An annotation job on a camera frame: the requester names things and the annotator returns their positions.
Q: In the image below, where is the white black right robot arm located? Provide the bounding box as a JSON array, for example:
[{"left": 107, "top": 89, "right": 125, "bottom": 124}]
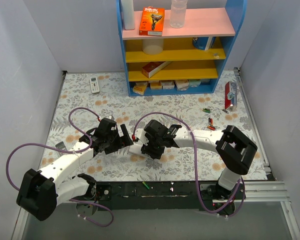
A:
[{"left": 134, "top": 120, "right": 258, "bottom": 199}]

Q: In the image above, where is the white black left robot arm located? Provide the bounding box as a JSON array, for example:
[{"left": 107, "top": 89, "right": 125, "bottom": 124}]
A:
[{"left": 16, "top": 118, "right": 133, "bottom": 221}]

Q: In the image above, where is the grey calculator remote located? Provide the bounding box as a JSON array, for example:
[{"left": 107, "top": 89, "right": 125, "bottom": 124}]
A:
[{"left": 55, "top": 141, "right": 67, "bottom": 151}]

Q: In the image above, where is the white air conditioner remote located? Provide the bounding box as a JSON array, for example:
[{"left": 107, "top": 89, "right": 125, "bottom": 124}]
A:
[{"left": 90, "top": 77, "right": 100, "bottom": 94}]

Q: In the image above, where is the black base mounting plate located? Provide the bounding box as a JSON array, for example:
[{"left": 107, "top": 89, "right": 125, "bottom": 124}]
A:
[{"left": 67, "top": 180, "right": 248, "bottom": 212}]

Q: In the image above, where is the yellow red small box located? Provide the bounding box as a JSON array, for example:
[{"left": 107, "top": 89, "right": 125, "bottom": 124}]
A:
[{"left": 132, "top": 82, "right": 148, "bottom": 96}]

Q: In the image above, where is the red orange battery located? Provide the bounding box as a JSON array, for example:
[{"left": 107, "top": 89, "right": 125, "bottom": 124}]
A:
[{"left": 208, "top": 118, "right": 216, "bottom": 130}]

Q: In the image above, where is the tissue pack green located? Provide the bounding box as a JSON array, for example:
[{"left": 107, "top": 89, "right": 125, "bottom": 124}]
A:
[{"left": 188, "top": 79, "right": 201, "bottom": 88}]

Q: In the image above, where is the red toothpaste box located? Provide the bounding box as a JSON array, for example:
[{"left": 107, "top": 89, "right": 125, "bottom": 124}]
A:
[{"left": 225, "top": 81, "right": 238, "bottom": 111}]

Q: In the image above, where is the blue shelf unit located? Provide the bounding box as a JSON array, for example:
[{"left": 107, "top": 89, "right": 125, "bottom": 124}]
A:
[{"left": 116, "top": 0, "right": 247, "bottom": 97}]

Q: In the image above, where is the white translucent cup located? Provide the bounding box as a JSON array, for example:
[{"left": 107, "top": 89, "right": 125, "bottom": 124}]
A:
[{"left": 142, "top": 38, "right": 164, "bottom": 55}]

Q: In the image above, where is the orange razor box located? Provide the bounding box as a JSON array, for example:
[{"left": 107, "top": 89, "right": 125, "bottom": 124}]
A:
[{"left": 139, "top": 6, "right": 165, "bottom": 37}]

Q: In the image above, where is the white bottle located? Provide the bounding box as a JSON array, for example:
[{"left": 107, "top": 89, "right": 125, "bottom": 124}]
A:
[{"left": 121, "top": 0, "right": 135, "bottom": 30}]

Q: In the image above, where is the clear plastic bottle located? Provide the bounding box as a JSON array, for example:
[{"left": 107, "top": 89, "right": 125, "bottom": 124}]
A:
[{"left": 170, "top": 0, "right": 188, "bottom": 28}]

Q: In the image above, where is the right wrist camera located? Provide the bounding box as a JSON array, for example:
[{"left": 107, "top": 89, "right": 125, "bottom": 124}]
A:
[{"left": 132, "top": 128, "right": 149, "bottom": 146}]

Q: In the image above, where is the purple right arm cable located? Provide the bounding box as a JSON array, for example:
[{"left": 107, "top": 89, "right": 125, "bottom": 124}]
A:
[{"left": 132, "top": 111, "right": 247, "bottom": 218}]

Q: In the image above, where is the aluminium frame rail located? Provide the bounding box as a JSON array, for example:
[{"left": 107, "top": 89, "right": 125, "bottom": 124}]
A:
[{"left": 245, "top": 181, "right": 290, "bottom": 202}]

